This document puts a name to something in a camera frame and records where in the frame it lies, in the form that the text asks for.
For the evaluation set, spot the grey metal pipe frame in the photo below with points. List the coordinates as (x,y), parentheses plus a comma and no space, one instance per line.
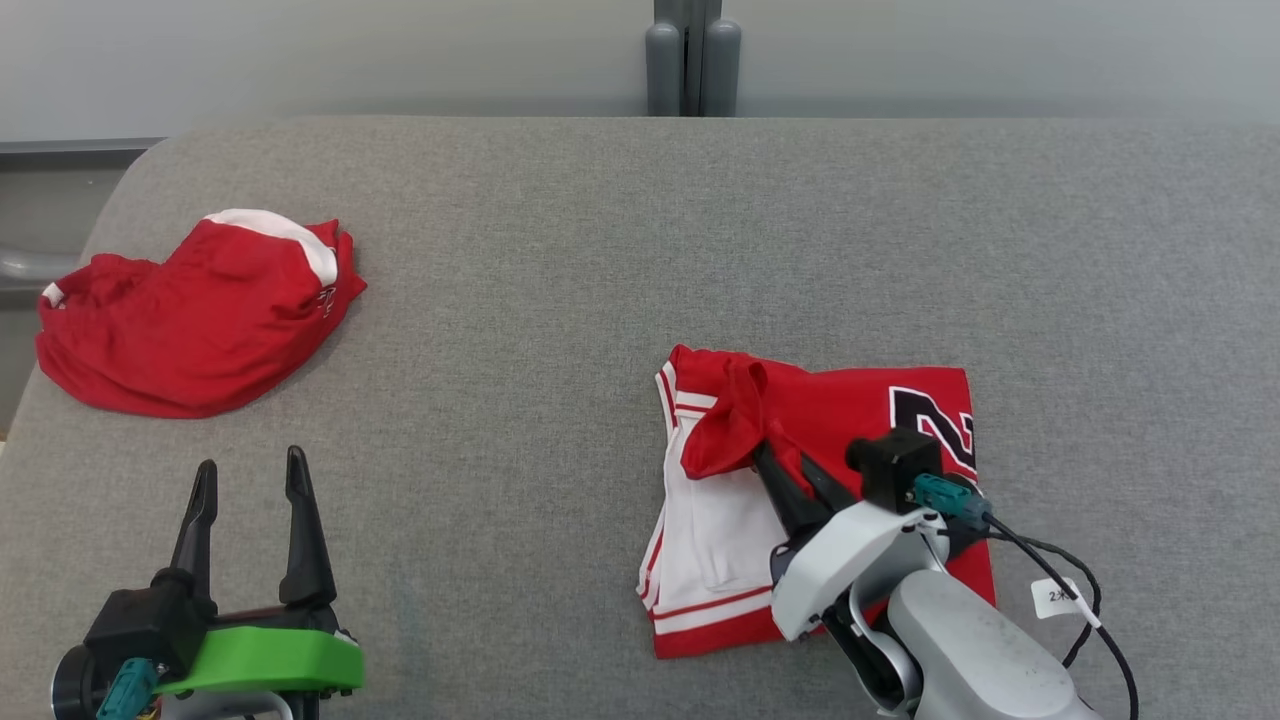
(40,265)

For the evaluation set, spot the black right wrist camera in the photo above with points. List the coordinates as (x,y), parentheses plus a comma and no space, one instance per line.
(895,468)

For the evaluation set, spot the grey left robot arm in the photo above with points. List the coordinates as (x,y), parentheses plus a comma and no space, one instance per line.
(240,706)

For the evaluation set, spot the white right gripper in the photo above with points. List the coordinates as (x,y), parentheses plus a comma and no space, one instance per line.
(840,565)

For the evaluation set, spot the red shorts with white trim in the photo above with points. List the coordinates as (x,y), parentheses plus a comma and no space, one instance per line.
(190,330)

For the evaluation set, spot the grey partition post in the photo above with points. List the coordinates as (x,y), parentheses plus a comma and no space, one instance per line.
(692,60)

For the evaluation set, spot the red white jersey shirt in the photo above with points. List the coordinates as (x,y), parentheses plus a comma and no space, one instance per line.
(830,410)

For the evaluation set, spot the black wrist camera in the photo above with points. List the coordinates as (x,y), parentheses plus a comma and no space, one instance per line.
(895,468)
(140,625)

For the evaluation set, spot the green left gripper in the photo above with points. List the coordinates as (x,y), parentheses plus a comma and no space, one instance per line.
(270,655)

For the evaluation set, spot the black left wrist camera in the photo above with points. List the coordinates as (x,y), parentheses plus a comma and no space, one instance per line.
(140,625)

